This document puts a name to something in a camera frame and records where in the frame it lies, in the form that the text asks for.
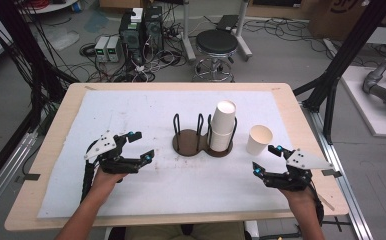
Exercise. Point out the white paper cup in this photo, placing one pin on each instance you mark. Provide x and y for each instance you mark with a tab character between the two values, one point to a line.
224	115
259	141
220	141

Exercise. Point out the white floor board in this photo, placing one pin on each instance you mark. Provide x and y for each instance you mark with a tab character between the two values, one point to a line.
371	113

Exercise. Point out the flat black device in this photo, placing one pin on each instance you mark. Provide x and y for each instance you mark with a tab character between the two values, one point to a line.
227	22

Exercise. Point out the person's khaki trousers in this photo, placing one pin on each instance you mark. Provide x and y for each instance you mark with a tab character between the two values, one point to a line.
184	232

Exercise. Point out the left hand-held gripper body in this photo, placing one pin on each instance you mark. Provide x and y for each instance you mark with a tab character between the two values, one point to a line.
114	161

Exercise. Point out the person's right hand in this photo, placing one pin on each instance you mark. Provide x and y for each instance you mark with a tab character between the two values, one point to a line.
299	197

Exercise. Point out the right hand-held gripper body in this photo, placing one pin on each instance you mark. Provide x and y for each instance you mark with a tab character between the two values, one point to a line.
291	176

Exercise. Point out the white stand leg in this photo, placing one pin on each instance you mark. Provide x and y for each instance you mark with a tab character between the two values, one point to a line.
188	36
243	36

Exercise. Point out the black computer tower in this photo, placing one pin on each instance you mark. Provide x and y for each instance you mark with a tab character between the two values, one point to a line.
131	40
153	28

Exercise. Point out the black round stool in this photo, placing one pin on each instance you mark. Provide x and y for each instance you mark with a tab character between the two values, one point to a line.
216	41

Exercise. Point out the black tape strip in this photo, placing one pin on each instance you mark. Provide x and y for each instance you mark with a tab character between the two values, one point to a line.
332	173
31	176

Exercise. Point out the cardboard box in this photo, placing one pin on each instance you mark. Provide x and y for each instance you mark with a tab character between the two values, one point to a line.
337	16

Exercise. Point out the white table mat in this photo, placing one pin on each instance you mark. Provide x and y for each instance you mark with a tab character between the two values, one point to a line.
167	193

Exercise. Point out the person's left hand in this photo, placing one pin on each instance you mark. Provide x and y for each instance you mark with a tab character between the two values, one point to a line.
107	183

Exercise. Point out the grey power supply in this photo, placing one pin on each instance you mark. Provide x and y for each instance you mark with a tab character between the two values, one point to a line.
101	49
113	49

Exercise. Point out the small white box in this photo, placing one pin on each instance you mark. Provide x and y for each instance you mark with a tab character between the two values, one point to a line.
137	15

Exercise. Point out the aluminium rail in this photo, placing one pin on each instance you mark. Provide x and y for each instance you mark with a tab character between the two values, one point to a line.
344	193
4	173

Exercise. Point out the black metal frame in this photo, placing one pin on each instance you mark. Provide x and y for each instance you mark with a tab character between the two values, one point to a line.
21	53
341	63

